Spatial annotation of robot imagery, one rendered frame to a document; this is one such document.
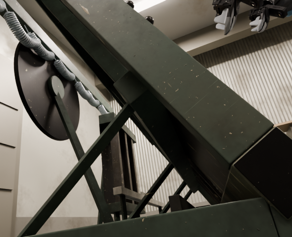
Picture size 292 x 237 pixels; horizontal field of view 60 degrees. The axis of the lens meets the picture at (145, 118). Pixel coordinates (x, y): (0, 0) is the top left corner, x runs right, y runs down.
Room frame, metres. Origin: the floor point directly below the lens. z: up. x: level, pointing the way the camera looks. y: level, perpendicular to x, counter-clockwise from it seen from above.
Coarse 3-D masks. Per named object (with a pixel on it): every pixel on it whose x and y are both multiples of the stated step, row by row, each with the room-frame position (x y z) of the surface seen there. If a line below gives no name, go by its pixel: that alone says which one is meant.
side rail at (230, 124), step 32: (64, 0) 0.51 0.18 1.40; (96, 0) 0.49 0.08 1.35; (96, 32) 0.50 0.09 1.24; (128, 32) 0.47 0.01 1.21; (160, 32) 0.46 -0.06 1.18; (128, 64) 0.48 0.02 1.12; (160, 64) 0.46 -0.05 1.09; (192, 64) 0.45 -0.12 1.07; (160, 96) 0.47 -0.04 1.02; (192, 96) 0.45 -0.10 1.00; (224, 96) 0.44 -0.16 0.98; (192, 128) 0.46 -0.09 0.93; (224, 128) 0.45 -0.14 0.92; (256, 128) 0.44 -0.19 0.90; (224, 160) 0.45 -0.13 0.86
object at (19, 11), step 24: (24, 24) 1.21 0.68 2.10; (48, 48) 1.46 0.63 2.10; (72, 72) 1.79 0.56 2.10; (96, 96) 2.27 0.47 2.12; (120, 120) 0.60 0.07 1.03; (72, 144) 1.57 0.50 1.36; (96, 144) 0.60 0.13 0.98; (72, 168) 0.63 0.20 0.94; (168, 168) 1.31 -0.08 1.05; (96, 192) 1.53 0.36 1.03; (48, 216) 0.64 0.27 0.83
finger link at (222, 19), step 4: (228, 8) 0.67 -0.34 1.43; (224, 12) 0.68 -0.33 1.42; (232, 12) 0.66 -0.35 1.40; (220, 16) 0.68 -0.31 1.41; (224, 16) 0.68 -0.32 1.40; (232, 16) 0.68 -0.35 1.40; (216, 20) 0.69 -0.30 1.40; (220, 20) 0.68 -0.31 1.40; (224, 20) 0.68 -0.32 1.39; (228, 20) 0.67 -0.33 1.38; (224, 24) 0.68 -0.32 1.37; (228, 24) 0.68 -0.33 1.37; (228, 28) 0.69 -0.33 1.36; (224, 32) 0.70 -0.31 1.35
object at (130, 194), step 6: (120, 186) 1.42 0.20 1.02; (114, 192) 1.43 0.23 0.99; (120, 192) 1.43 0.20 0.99; (126, 192) 1.51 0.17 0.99; (132, 192) 1.62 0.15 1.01; (126, 198) 1.65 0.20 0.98; (132, 198) 1.69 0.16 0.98; (138, 198) 1.75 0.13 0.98; (150, 204) 2.21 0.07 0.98; (156, 204) 2.31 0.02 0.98; (162, 204) 2.61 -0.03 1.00
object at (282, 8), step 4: (268, 4) 0.94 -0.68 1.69; (272, 8) 0.93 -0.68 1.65; (276, 8) 0.92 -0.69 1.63; (280, 8) 0.91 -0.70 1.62; (284, 8) 0.90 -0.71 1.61; (272, 12) 0.95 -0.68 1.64; (276, 12) 0.93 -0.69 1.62; (280, 12) 0.92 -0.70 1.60; (284, 12) 0.91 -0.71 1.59; (276, 16) 0.96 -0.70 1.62; (280, 16) 0.94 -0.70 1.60; (284, 16) 0.93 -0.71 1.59
